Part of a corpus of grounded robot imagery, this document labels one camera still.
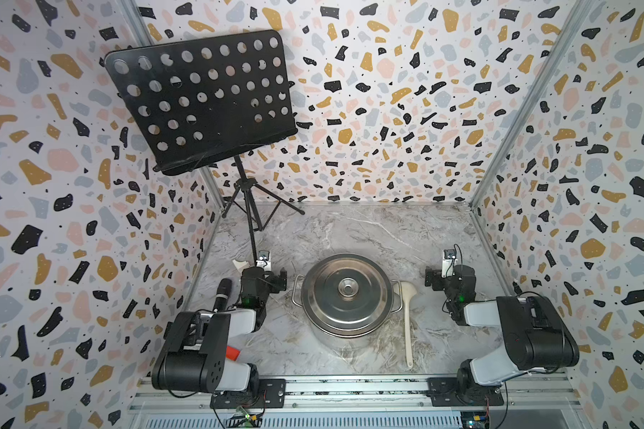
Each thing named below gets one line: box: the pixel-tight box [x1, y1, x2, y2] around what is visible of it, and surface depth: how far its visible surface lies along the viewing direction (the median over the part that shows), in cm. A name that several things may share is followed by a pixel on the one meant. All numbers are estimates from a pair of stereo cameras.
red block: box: [225, 345, 241, 362], surface depth 83 cm
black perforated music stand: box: [103, 29, 306, 261], surface depth 66 cm
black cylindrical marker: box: [212, 277, 233, 313], surface depth 92 cm
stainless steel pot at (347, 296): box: [291, 253, 404, 339], surface depth 76 cm
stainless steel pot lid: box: [300, 253, 393, 329], surface depth 77 cm
